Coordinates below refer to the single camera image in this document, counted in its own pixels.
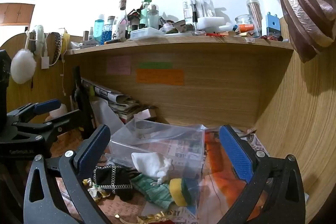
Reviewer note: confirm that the green bottle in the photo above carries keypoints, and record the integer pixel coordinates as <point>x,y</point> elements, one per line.
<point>144,14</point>

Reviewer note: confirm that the black studded headband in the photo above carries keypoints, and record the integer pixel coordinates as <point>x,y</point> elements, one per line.
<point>56,48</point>

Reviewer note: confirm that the white box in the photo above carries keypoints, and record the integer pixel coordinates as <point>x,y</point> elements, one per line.
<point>211,22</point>

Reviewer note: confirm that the green cloth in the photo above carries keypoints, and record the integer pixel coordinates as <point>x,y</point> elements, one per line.
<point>155,193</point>

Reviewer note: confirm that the orange cloth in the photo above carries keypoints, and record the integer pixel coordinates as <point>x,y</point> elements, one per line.
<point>223,187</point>

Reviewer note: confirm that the stack of newspapers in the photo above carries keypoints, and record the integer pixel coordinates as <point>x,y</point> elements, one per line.
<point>118,103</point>

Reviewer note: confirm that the white sock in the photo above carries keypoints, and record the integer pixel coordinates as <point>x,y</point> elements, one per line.
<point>149,163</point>

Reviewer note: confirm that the clear plastic container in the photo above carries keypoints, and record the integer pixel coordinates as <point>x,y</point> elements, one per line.
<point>162,138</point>

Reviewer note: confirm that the wooden shelf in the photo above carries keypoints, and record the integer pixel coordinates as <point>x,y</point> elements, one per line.
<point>183,44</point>

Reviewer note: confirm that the yellow green sponge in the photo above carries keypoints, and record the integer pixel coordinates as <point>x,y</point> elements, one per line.
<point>179,192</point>

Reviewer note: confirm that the glass jar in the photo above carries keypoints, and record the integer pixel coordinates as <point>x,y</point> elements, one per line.
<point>244,19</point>

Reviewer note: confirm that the yellow headband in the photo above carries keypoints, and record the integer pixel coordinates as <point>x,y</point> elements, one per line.
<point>66,40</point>

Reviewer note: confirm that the green sticky note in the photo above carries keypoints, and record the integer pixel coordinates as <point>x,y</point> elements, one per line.
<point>155,65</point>

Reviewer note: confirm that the clear lidded plastic box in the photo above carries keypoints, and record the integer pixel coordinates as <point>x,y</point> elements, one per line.
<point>147,33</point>

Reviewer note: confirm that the orange capped tube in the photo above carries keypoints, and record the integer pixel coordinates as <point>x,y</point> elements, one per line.
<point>246,27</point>

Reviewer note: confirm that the white plastic bottle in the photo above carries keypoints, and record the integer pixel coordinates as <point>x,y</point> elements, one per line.
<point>59,109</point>

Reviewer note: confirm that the blue box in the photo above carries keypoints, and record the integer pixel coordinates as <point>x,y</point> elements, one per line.
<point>273,26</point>

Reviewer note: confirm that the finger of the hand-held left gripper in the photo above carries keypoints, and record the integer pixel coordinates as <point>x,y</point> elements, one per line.
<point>47,106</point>
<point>68,117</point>

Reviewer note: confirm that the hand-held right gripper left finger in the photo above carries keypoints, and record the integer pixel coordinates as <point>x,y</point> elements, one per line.
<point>94,146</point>

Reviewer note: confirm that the pink sticky note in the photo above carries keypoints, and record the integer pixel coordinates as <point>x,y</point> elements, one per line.
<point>118,65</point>

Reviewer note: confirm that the blue bead jar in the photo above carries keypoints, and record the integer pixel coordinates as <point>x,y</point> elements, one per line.
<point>107,34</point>

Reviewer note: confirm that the frosted clear bottle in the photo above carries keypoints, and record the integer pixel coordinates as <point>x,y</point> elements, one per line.
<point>153,18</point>

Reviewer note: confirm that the wooden cabinet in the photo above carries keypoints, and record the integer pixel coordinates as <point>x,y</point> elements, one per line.
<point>15,13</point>

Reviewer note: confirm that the tall clear stick container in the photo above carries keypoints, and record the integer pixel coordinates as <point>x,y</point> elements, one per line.
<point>255,14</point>

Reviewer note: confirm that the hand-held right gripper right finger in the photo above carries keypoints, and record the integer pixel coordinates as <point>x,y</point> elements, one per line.
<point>236,154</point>

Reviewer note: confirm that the orange sticky note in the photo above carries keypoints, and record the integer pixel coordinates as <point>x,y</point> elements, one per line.
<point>160,77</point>

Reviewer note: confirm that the clear glass corked bottle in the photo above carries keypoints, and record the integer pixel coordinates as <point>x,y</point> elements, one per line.
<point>122,19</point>

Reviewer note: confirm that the white fluffy pompom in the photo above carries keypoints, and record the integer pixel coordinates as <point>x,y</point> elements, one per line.
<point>23,66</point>

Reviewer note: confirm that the gold fabric scrunchie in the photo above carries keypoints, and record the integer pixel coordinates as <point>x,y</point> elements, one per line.
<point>93,192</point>

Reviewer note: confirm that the white fluffy headband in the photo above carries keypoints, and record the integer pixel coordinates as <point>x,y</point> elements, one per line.
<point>40,37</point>

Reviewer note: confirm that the brown hats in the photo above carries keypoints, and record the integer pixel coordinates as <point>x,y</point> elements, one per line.
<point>304,6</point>

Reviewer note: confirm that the white tag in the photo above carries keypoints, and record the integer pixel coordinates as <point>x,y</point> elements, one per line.
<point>45,62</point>

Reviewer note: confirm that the blue liquid bottle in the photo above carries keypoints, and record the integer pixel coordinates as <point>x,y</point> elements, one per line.
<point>99,29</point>

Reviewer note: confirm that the nail polish bottle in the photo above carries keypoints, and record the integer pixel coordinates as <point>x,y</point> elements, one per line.
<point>165,26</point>

